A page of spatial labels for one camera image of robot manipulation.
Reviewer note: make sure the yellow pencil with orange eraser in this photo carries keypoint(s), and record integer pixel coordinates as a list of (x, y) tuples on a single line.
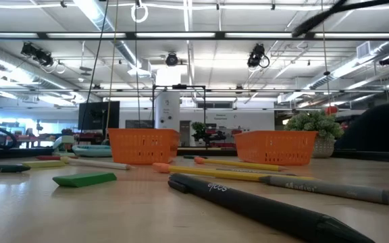
[(241, 164), (208, 172)]

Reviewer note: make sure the orange slotted plastic basket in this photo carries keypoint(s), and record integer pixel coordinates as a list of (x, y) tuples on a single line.
[(140, 145), (275, 146)]

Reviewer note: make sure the black pen with white logo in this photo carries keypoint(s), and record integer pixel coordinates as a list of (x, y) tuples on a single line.
[(248, 202)]

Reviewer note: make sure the green eraser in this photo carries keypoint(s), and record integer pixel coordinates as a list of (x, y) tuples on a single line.
[(83, 179)]

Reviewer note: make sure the yellow eraser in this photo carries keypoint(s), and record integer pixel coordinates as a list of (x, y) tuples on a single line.
[(44, 164)]

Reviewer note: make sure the small dark green plant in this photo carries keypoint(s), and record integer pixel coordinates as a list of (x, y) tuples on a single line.
[(199, 130)]

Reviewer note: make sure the white cylindrical column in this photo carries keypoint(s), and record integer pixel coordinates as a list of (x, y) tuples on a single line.
[(167, 108)]

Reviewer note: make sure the black monitor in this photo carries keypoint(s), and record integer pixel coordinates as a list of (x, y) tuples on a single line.
[(98, 114)]

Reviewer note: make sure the teal calculator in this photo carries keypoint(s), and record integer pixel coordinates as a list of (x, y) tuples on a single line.
[(91, 150)]

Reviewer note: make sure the green plant in white pot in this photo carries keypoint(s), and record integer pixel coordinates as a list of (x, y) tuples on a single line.
[(312, 128)]

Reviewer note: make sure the small pale green gadget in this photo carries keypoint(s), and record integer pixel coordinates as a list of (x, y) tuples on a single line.
[(64, 143)]

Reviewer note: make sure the red round lantern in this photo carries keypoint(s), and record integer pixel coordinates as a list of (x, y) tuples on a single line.
[(331, 110)]

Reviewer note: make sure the person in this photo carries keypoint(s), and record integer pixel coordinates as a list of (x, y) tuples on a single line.
[(370, 131)]

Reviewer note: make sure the black ceiling speaker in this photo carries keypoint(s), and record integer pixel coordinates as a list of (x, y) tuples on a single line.
[(387, 60)]

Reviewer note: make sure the dark wall board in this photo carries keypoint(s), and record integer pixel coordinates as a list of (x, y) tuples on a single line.
[(138, 123)]

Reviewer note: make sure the round black ceiling camera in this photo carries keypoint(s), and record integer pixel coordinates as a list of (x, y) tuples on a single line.
[(171, 59)]

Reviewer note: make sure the black ceiling camera cluster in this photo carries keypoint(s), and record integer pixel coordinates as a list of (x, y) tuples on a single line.
[(37, 54)]

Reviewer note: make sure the black aluminium table frame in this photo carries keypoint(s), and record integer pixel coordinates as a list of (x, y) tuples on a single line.
[(19, 152)]

